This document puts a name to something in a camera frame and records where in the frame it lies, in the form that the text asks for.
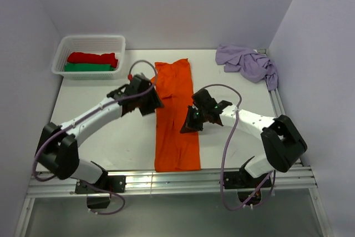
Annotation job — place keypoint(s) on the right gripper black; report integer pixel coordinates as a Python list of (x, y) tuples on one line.
[(189, 125)]

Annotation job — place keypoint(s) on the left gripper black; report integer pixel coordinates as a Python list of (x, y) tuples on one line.
[(155, 102)]

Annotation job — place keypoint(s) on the orange t shirt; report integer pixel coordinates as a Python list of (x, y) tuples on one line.
[(175, 152)]

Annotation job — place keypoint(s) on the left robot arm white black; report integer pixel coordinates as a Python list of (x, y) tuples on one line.
[(58, 146)]

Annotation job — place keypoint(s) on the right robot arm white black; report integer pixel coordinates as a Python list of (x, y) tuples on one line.
[(282, 143)]

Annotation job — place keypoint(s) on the white plastic basket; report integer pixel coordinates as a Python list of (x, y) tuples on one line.
[(96, 44)]

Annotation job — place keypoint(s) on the red rolled t shirt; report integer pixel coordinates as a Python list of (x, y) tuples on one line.
[(106, 58)]

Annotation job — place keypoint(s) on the lilac t shirt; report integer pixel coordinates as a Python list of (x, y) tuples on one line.
[(252, 65)]

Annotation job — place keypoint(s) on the green rolled t shirt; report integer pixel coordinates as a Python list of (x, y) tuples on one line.
[(87, 67)]

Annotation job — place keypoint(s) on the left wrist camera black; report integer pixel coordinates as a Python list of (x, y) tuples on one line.
[(137, 85)]

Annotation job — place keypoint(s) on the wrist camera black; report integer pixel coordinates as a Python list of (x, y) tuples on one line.
[(203, 101), (137, 85)]

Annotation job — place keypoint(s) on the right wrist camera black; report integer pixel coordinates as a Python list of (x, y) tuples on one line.
[(203, 101)]

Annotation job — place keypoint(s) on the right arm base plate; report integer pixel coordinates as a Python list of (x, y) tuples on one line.
[(243, 180)]

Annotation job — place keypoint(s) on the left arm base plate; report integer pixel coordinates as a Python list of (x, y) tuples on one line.
[(111, 183)]

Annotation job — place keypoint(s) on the aluminium rail frame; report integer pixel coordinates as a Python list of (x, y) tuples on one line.
[(141, 178)]

